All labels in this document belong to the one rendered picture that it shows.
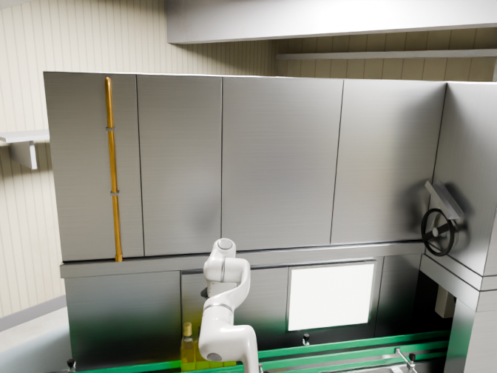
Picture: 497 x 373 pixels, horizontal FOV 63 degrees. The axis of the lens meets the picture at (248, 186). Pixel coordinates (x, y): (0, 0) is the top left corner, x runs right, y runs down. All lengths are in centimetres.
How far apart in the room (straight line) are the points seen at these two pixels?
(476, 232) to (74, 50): 329
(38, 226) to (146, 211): 235
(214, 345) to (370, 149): 112
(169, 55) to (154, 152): 287
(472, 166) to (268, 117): 84
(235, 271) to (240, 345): 26
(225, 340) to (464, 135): 129
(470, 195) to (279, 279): 86
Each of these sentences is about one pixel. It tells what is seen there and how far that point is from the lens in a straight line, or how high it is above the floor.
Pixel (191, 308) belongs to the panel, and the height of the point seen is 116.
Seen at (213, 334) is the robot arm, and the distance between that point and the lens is 108.
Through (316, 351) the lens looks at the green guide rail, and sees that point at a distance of 201.
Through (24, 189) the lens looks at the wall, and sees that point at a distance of 384.
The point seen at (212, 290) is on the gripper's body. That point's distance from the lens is 143.
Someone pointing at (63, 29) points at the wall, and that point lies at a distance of 389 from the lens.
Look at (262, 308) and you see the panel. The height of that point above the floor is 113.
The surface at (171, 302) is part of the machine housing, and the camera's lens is 186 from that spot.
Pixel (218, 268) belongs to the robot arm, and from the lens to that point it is 124.
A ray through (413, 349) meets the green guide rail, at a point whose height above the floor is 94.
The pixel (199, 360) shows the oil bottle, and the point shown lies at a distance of 181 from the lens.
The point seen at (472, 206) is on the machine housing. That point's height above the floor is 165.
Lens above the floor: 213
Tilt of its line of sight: 15 degrees down
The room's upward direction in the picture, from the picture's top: 1 degrees clockwise
